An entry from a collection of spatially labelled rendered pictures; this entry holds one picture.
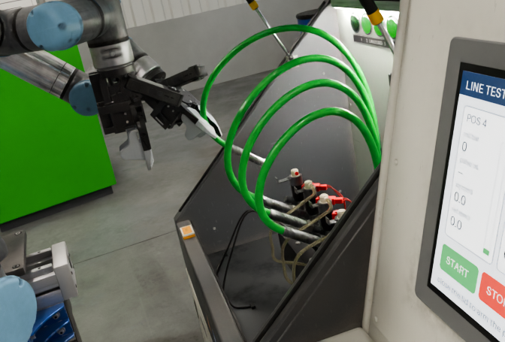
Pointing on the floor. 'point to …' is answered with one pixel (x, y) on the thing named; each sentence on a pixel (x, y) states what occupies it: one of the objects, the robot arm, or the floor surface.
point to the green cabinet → (47, 152)
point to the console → (421, 134)
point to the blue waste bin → (305, 16)
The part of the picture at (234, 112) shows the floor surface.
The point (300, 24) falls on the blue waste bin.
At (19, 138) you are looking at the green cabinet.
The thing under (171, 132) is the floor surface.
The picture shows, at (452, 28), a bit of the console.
